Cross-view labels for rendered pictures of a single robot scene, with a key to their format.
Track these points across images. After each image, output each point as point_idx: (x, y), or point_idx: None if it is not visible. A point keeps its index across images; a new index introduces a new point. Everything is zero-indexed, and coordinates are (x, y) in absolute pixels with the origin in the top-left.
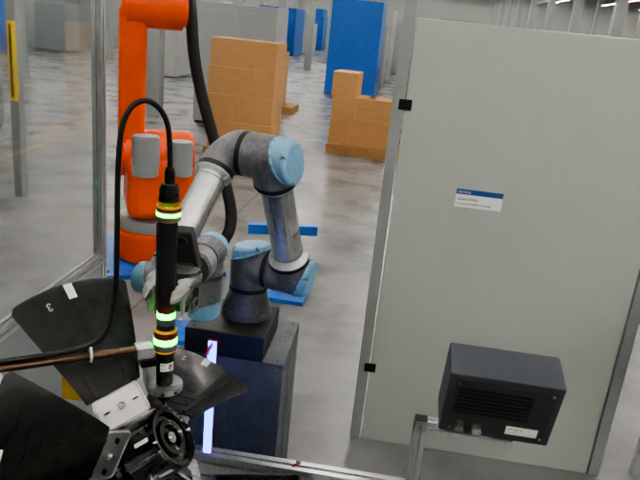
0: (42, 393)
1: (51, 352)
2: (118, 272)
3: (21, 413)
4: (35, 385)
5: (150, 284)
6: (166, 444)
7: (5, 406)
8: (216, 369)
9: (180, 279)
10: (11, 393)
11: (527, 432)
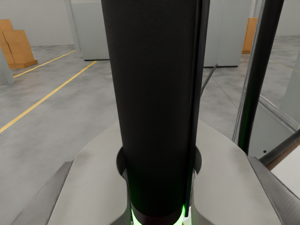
0: (201, 90)
1: (278, 146)
2: (255, 48)
3: (201, 88)
4: (206, 83)
5: (209, 137)
6: (131, 210)
7: (207, 77)
8: None
9: (117, 213)
10: (209, 74)
11: None
